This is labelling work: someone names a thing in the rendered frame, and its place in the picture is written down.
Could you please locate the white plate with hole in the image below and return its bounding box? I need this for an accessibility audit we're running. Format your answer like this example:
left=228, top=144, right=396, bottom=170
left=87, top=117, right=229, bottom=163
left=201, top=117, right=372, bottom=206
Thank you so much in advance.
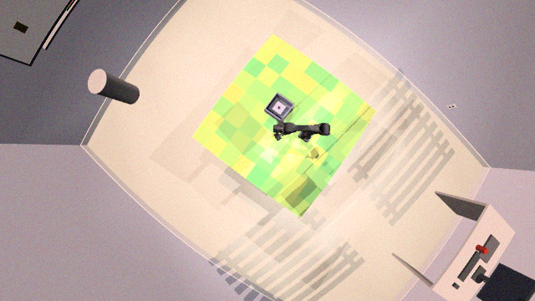
left=273, top=101, right=287, bottom=115

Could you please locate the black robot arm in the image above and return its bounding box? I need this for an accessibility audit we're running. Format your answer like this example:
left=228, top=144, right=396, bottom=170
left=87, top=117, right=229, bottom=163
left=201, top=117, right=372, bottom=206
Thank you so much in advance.
left=273, top=120, right=330, bottom=140

